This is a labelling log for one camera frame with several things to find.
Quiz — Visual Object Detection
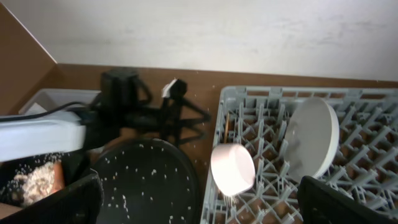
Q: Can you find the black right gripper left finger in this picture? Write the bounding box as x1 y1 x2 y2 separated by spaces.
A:
1 174 103 224

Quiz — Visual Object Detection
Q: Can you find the grey dishwasher rack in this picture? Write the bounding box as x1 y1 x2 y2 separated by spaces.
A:
201 86 397 223

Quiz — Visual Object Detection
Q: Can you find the orange carrot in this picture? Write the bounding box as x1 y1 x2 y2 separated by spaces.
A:
51 162 65 194

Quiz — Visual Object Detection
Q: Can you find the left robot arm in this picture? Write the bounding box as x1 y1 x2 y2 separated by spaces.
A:
1 69 211 223

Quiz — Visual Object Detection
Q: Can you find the clear plastic bin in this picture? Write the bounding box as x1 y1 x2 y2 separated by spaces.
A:
19 88 100 114

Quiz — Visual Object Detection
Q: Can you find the pink bowl with food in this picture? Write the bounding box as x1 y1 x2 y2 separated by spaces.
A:
210 143 256 197

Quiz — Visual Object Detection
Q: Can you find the grey plate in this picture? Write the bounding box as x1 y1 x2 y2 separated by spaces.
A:
284 98 340 182

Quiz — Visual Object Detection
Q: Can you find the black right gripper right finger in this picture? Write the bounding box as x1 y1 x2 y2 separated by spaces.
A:
297 175 397 224

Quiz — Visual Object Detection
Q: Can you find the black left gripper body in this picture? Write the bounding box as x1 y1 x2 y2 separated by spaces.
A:
82 68 173 150

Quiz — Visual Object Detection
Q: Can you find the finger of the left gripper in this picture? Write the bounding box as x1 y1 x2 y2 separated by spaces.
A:
169 129 206 146
167 97 211 128

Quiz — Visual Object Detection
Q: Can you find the black bin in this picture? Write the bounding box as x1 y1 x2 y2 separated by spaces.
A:
1 151 90 207

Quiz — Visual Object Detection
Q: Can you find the wooden chopstick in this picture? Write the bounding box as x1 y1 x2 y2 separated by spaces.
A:
223 112 230 144

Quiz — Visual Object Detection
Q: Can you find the round black tray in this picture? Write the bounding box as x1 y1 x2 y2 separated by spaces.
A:
91 139 201 224

